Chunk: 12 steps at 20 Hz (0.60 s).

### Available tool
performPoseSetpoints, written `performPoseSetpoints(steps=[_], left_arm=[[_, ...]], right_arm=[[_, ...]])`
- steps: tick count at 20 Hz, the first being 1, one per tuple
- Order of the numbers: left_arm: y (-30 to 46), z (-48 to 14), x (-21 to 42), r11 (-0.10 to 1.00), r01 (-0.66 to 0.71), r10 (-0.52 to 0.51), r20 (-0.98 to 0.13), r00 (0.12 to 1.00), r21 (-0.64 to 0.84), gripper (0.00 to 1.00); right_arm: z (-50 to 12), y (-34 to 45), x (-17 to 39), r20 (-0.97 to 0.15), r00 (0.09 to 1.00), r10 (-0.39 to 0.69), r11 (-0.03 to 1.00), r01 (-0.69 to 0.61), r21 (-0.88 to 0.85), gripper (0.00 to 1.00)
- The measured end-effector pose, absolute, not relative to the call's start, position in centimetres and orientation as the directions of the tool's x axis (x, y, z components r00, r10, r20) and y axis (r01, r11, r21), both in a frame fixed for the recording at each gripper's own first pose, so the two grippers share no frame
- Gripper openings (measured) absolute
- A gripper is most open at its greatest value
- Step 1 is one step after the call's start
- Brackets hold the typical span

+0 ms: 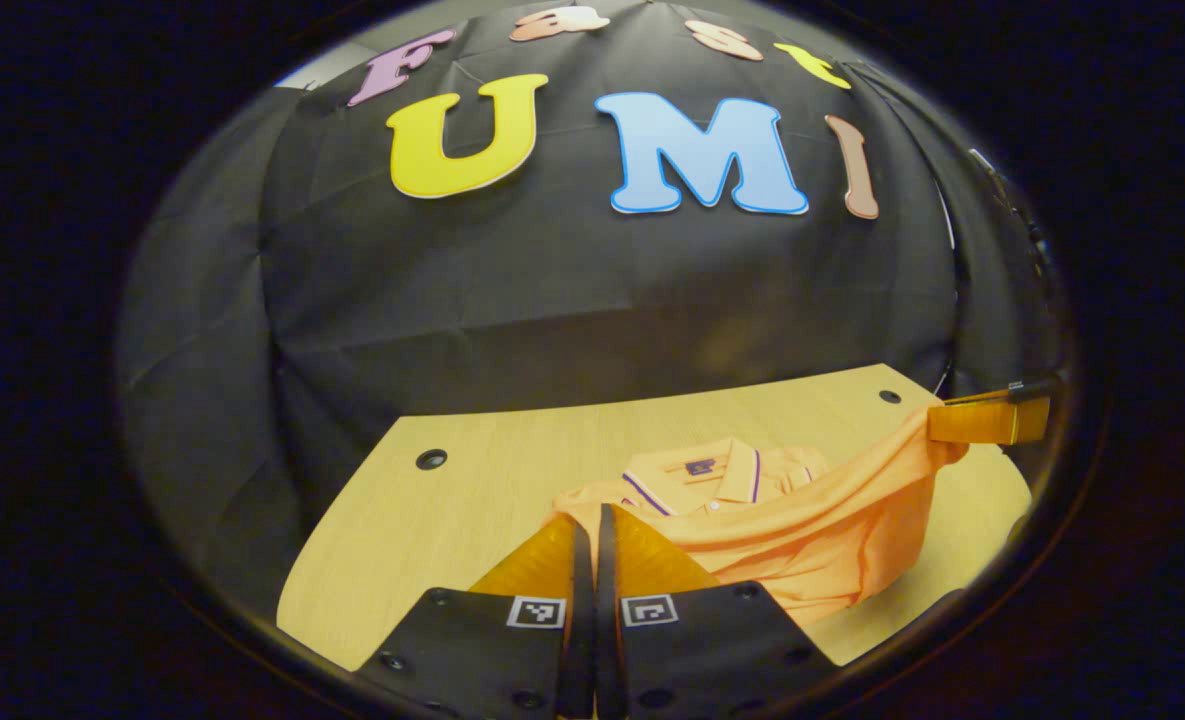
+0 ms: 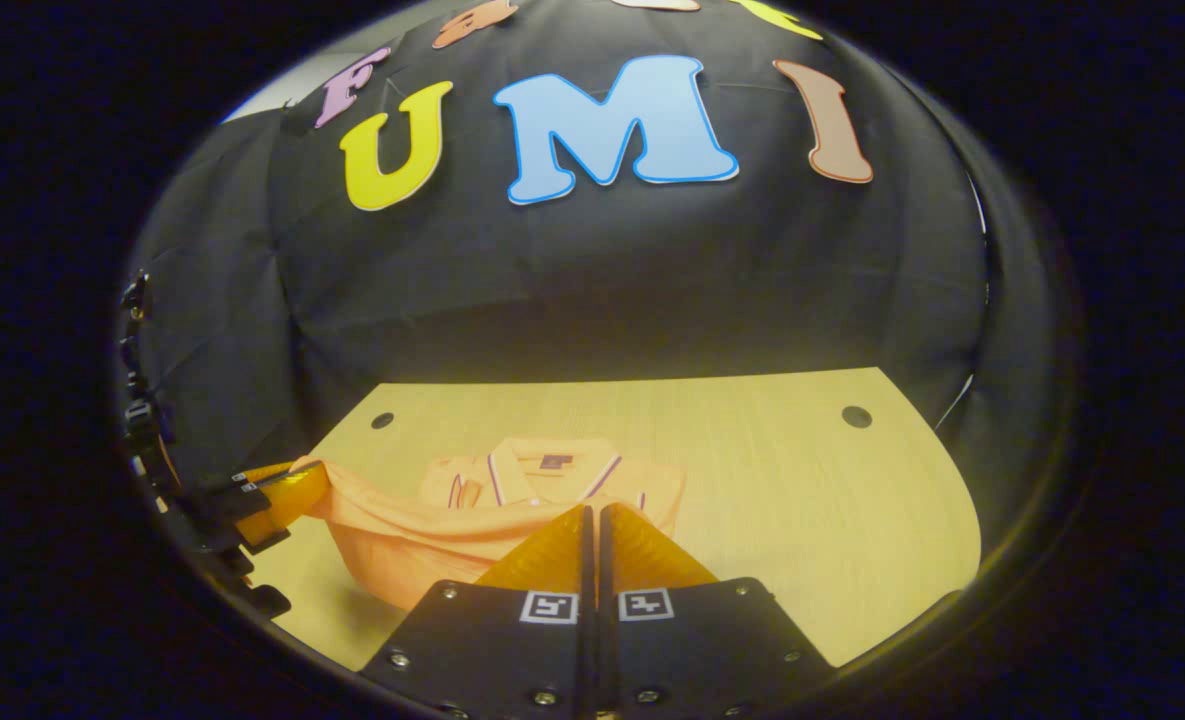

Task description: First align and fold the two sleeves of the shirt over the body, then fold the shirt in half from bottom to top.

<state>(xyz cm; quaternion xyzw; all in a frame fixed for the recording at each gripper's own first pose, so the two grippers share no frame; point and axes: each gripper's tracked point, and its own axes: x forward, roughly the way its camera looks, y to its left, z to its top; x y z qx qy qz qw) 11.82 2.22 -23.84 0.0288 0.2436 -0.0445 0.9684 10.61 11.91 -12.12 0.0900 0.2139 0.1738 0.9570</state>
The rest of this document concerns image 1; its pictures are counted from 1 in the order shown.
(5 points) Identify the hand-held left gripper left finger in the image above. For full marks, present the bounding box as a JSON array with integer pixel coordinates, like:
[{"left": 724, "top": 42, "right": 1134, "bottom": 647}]
[{"left": 352, "top": 518, "right": 594, "bottom": 720}]

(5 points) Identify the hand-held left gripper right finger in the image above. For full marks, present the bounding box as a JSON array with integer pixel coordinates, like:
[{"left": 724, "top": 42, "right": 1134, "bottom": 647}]
[{"left": 596, "top": 503, "right": 840, "bottom": 720}]

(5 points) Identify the orange T-shirt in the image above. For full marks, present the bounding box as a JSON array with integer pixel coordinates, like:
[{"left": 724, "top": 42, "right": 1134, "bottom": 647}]
[{"left": 542, "top": 405, "right": 970, "bottom": 627}]

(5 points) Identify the black backdrop cloth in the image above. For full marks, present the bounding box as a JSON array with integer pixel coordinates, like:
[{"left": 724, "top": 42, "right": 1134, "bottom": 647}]
[{"left": 117, "top": 0, "right": 1075, "bottom": 601}]

